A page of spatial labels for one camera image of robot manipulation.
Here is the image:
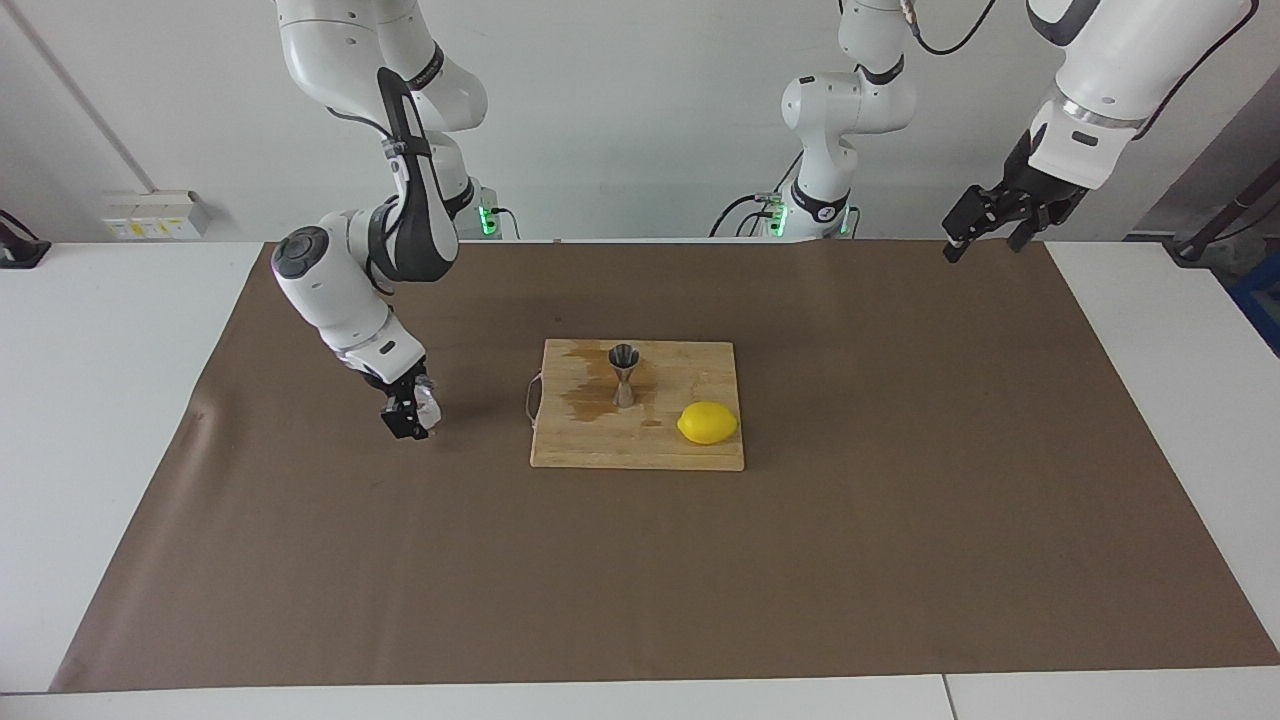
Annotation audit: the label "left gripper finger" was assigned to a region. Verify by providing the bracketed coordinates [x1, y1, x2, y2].
[1008, 200, 1061, 253]
[942, 183, 1006, 264]

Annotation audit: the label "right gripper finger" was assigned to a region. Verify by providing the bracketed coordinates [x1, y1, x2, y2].
[380, 393, 433, 442]

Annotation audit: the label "steel double jigger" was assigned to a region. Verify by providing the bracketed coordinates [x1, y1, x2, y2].
[608, 343, 642, 409]

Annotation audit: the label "brown paper table mat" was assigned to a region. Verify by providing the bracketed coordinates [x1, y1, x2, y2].
[50, 238, 1280, 693]

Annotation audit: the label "black stand pole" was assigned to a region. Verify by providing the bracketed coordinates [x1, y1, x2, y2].
[1165, 165, 1280, 266]

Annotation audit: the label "wooden cutting board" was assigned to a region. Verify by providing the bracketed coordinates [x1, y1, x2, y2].
[524, 339, 746, 472]

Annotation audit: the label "blue crate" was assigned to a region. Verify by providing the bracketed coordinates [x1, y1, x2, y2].
[1228, 250, 1280, 356]

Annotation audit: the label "yellow lemon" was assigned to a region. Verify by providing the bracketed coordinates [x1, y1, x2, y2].
[677, 400, 740, 446]

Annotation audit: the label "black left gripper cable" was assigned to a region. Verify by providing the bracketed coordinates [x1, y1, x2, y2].
[1140, 0, 1263, 136]

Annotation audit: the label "black left base cables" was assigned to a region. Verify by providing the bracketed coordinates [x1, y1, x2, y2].
[708, 150, 801, 239]

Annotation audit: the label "white wall socket box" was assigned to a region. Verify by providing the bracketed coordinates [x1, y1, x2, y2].
[103, 190, 211, 241]

